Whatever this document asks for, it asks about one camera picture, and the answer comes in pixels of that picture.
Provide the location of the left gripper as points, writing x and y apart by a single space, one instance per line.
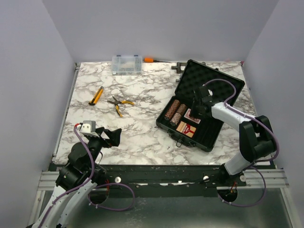
114 136

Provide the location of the black T-handle tool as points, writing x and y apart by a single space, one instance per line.
179 67

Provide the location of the black poker set case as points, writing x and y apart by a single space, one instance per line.
220 86

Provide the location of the orange handled screwdriver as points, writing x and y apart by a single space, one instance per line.
152 60

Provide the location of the clear plastic organizer box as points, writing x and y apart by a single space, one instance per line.
126 65

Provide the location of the red backed card deck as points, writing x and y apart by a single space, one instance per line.
187 116

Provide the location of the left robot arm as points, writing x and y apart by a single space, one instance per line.
78 177

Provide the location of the yellow black pliers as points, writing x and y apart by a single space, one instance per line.
117 102

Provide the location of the yellow utility knife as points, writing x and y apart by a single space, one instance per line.
96 96

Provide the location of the chip roll in case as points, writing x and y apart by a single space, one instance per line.
176 103

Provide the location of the Texas Hold'em card box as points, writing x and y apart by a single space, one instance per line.
186 129

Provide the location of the black mounting rail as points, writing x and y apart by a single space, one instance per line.
161 181

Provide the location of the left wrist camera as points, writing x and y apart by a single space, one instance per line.
87 128

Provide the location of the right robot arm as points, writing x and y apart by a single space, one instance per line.
256 138

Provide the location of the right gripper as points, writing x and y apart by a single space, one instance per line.
194 113

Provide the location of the orange blue chip roll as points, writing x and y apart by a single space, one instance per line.
175 119

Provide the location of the orange black chip roll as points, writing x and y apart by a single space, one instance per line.
169 114
182 108

